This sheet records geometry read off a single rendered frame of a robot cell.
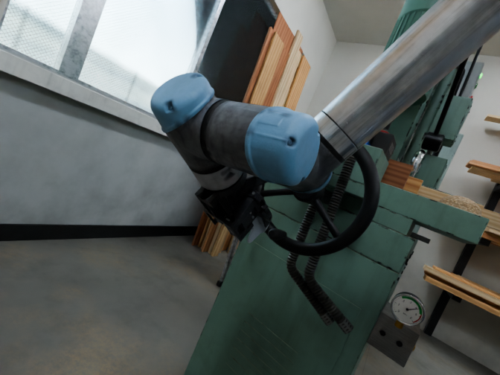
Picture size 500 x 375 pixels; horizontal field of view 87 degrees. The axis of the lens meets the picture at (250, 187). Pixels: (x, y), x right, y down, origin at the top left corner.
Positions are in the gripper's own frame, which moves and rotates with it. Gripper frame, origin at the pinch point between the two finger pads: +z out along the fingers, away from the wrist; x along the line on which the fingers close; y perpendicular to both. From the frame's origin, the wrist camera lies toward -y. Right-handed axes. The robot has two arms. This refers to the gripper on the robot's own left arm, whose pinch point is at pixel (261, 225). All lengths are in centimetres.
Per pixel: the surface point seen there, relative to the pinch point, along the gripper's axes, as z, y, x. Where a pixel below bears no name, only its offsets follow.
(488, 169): 153, -183, 47
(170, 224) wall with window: 118, 1, -135
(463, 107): 21, -77, 22
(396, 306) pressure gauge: 17.3, -4.7, 28.1
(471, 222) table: 11.3, -27.6, 33.6
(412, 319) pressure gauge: 17.6, -4.2, 31.5
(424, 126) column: 26, -71, 13
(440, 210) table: 11.3, -27.6, 27.9
